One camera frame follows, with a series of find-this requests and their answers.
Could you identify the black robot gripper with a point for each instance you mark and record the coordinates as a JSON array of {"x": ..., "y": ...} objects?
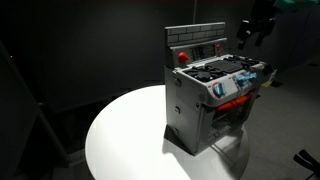
[{"x": 263, "y": 16}]

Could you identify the small orange stove button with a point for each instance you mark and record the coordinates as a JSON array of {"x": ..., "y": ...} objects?
[{"x": 218, "y": 46}]

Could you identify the blue stove knob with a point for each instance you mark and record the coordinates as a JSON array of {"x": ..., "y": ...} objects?
[
  {"x": 241, "y": 80},
  {"x": 218, "y": 90},
  {"x": 250, "y": 76}
]

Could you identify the large red stove button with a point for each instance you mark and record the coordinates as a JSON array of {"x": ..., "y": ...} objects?
[{"x": 182, "y": 57}]

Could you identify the grey toy stove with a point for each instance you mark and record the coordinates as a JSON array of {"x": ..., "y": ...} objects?
[{"x": 186, "y": 120}]

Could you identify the yellow floor tag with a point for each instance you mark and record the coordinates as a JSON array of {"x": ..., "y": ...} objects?
[{"x": 267, "y": 83}]

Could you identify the teal green object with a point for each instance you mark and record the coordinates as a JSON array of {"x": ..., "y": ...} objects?
[{"x": 295, "y": 4}]

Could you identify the white round pedestal table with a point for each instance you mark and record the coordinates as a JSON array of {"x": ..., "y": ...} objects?
[{"x": 133, "y": 140}]

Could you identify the dark stand frame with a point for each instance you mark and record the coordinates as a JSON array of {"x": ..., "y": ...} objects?
[{"x": 30, "y": 116}]

